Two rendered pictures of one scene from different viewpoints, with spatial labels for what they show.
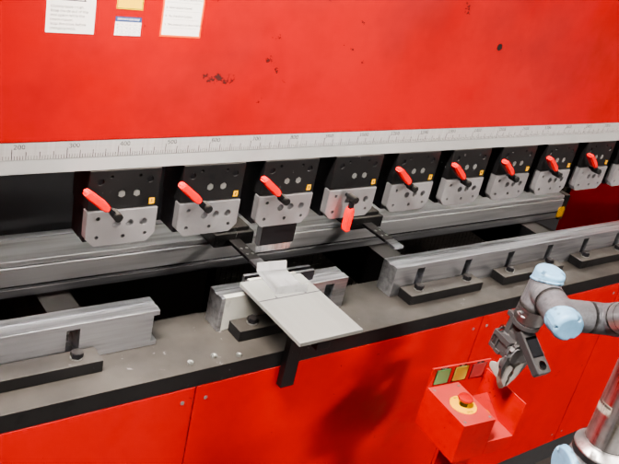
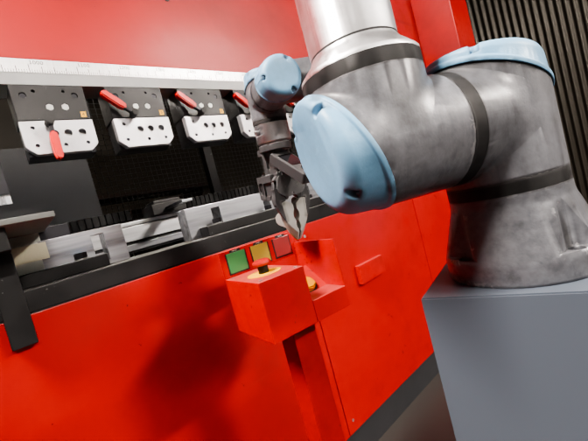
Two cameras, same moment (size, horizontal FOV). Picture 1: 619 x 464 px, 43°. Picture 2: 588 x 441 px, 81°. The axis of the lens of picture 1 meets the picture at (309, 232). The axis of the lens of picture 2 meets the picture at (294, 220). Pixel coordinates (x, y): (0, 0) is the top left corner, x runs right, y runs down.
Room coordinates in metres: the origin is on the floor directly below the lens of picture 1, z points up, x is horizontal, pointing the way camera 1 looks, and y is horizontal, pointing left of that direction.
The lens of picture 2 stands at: (0.97, -0.58, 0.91)
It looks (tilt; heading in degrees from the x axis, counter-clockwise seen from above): 3 degrees down; 1
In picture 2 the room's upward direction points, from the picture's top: 15 degrees counter-clockwise
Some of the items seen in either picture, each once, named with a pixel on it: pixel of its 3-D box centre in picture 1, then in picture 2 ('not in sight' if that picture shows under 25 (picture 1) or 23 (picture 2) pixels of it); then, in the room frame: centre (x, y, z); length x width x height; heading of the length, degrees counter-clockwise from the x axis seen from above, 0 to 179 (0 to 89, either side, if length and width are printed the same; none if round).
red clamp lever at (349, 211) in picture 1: (347, 212); (54, 139); (1.77, -0.08, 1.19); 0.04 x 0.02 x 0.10; 41
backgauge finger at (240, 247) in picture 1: (238, 240); not in sight; (1.84, 0.18, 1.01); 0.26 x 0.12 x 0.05; 41
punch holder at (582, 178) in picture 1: (584, 160); not in sight; (2.48, -0.81, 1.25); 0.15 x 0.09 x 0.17; 131
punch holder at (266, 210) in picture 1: (277, 185); not in sight; (1.70, 0.10, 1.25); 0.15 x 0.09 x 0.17; 131
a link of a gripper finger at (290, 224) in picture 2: (497, 370); (283, 220); (1.73, -0.55, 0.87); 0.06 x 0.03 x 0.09; 34
